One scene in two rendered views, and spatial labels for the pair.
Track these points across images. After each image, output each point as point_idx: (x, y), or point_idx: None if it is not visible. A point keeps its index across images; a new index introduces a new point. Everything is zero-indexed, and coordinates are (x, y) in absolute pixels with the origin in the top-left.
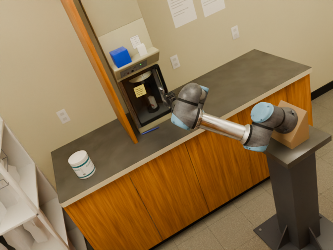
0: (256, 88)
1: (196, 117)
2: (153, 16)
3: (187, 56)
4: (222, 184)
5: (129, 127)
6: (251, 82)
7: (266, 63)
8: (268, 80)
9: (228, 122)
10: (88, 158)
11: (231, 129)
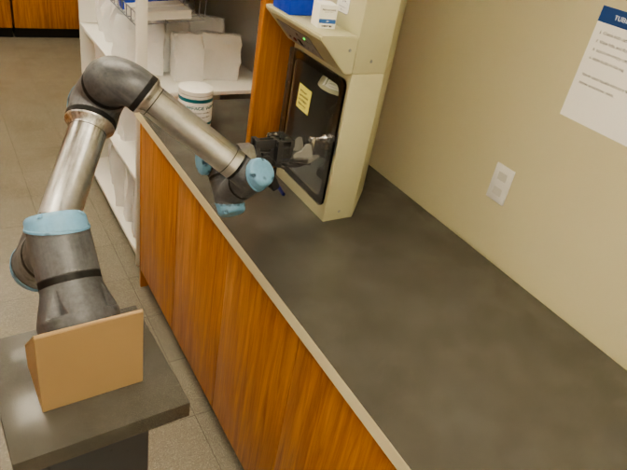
0: (383, 373)
1: (67, 108)
2: (539, 35)
3: (530, 206)
4: (236, 406)
5: (249, 130)
6: (428, 370)
7: (565, 440)
8: (429, 413)
9: (62, 174)
10: (195, 103)
11: (48, 185)
